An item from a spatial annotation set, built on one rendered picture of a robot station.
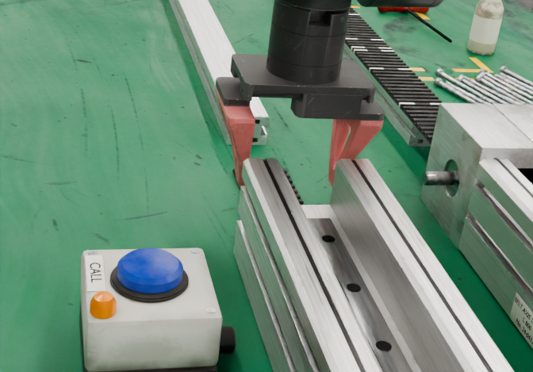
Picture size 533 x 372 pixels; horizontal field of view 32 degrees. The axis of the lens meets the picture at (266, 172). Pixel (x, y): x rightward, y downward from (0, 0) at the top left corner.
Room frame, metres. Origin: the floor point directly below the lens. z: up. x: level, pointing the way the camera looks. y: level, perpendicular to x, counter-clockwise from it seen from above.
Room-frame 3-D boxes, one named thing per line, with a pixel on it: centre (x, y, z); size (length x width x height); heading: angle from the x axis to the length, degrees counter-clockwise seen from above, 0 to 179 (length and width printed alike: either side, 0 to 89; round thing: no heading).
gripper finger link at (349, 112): (0.68, -0.04, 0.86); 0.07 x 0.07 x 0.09; 15
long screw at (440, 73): (1.04, -0.23, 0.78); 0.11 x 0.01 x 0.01; 35
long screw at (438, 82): (1.01, -0.22, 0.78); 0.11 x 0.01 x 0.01; 33
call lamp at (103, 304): (0.44, 0.08, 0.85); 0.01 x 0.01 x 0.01
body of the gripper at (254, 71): (0.67, -0.02, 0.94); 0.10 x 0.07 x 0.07; 105
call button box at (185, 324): (0.48, 0.06, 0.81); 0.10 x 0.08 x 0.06; 105
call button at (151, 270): (0.47, 0.06, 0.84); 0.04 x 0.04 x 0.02
